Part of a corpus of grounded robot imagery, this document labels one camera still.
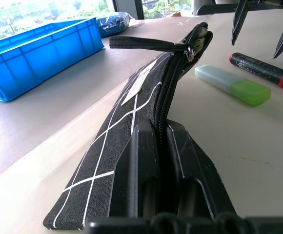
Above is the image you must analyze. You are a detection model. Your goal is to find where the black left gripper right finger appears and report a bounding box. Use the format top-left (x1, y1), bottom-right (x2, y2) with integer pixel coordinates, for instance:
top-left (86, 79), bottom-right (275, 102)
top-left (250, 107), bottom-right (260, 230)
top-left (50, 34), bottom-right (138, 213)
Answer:
top-left (162, 119), bottom-right (240, 219)

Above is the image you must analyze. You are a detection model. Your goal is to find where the dark window frame post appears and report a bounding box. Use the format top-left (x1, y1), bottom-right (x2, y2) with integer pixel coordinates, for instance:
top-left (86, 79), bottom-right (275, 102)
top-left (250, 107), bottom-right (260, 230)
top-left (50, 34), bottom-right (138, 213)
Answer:
top-left (113, 0), bottom-right (145, 20)

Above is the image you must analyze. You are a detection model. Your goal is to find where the blue plastic crate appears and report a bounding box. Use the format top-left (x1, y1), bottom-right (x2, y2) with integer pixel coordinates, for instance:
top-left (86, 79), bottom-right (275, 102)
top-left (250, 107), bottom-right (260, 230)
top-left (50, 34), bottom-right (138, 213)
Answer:
top-left (0, 17), bottom-right (105, 102)

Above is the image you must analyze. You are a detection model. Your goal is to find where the black chair armrest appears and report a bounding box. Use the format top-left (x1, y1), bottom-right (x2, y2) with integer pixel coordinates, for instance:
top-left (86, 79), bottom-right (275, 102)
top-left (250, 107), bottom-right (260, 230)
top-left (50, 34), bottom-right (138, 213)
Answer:
top-left (196, 2), bottom-right (238, 16)

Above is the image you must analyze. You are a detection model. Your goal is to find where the blue patterned cloth bag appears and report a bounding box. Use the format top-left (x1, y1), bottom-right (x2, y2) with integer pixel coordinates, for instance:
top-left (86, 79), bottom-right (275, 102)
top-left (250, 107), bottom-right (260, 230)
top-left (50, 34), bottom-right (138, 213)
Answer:
top-left (95, 11), bottom-right (135, 39)

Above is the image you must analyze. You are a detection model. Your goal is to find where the green highlighter pen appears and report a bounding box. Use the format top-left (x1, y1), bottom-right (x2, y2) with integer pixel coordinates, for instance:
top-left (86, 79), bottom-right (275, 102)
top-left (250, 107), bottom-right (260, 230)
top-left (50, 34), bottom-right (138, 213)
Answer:
top-left (194, 64), bottom-right (272, 108)

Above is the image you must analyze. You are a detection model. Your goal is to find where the black grid pencil pouch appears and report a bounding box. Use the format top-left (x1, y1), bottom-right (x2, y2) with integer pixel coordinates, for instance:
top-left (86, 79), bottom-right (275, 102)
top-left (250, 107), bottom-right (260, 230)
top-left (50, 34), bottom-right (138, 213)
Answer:
top-left (42, 21), bottom-right (214, 231)

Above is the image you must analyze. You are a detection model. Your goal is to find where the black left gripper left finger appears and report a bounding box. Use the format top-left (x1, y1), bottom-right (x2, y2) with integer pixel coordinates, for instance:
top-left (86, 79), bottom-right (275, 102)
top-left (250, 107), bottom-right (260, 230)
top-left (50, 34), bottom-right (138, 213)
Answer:
top-left (109, 120), bottom-right (161, 220)

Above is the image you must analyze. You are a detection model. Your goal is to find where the black marker with red cap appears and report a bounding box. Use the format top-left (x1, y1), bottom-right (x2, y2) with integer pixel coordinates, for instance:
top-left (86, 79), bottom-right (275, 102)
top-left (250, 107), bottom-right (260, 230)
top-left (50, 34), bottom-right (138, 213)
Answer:
top-left (228, 52), bottom-right (283, 93)

